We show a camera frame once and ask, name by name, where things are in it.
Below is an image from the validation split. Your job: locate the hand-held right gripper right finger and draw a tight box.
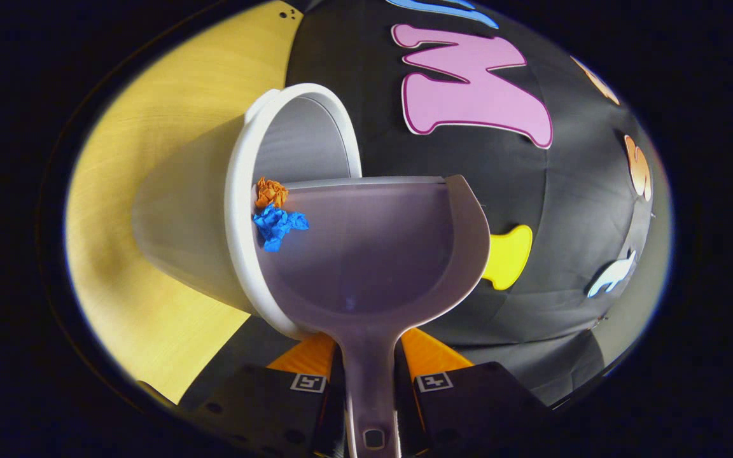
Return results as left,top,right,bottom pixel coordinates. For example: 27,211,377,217
395,328,552,458

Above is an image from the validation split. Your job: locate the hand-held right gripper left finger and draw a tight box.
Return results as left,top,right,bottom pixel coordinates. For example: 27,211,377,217
179,331,347,458

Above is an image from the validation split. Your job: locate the pale purple plastic dustpan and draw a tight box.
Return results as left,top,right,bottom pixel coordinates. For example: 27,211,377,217
255,175,491,458

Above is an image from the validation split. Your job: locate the blue paper scrap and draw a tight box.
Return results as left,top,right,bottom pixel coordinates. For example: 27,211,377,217
253,204,311,253

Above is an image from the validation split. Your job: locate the white ribbed garbage bin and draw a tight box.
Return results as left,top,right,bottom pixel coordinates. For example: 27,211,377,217
132,83,363,341

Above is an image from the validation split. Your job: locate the orange paper scrap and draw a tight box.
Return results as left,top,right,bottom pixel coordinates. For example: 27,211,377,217
255,177,290,209

